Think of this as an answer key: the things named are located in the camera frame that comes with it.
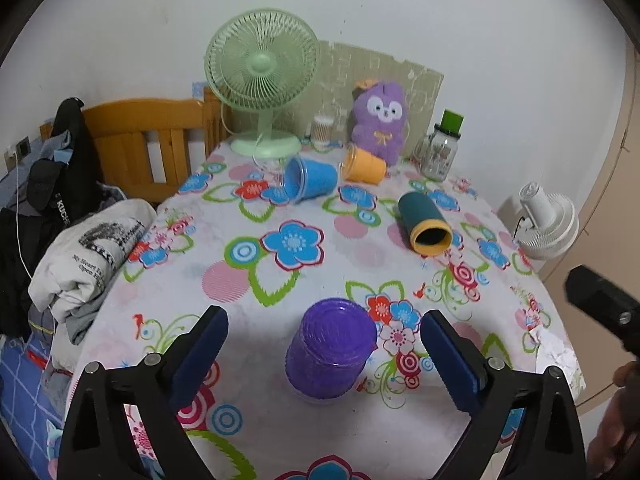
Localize white cable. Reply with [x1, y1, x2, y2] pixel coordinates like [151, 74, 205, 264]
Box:
[10, 150, 36, 281]

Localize cardboard sheet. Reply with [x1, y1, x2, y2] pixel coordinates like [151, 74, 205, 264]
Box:
[295, 40, 445, 161]

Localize blue patterned blanket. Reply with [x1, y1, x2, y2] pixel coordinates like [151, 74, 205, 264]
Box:
[0, 335, 76, 480]

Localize grey cloth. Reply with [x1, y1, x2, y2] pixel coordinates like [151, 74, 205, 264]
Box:
[30, 290, 108, 346]

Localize glass jar with green lid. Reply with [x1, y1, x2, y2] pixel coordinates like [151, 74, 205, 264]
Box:
[419, 108, 466, 182]

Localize pile of clothes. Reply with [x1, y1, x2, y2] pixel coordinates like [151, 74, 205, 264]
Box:
[0, 97, 103, 336]

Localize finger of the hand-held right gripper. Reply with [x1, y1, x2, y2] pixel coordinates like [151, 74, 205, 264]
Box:
[565, 265, 640, 361]

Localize white printed cloth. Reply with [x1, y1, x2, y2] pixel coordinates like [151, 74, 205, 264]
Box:
[27, 199, 158, 321]

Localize wooden bed headboard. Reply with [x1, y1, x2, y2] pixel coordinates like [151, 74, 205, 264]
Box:
[40, 87, 233, 206]

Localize person's right hand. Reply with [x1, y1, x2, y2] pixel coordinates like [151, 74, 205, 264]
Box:
[585, 360, 640, 480]

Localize cotton swab container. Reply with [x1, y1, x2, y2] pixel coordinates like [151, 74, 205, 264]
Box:
[311, 114, 337, 150]

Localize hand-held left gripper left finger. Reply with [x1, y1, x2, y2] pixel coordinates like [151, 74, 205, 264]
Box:
[59, 305, 230, 480]

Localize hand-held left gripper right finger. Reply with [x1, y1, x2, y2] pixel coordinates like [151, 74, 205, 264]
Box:
[420, 310, 587, 480]

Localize beige door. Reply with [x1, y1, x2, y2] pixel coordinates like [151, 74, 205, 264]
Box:
[540, 35, 640, 411]

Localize green desk fan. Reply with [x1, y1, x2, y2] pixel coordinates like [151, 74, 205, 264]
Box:
[204, 7, 321, 157]

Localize floral tablecloth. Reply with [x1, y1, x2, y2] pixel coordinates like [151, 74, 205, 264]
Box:
[65, 137, 586, 480]

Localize dark green yellow-rimmed cup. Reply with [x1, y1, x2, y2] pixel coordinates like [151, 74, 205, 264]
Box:
[398, 191, 453, 257]

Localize white fan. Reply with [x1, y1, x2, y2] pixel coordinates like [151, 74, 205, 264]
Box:
[496, 182, 580, 261]

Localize purple plastic cup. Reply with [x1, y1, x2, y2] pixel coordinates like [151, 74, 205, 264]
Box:
[285, 298, 378, 401]

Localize purple plush toy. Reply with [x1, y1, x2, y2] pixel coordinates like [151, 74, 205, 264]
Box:
[350, 79, 411, 166]

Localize blue plastic cup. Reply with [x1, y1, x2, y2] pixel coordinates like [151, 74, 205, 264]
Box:
[282, 155, 338, 205]

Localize orange plastic cup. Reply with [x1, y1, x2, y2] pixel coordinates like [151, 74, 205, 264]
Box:
[341, 144, 388, 184]

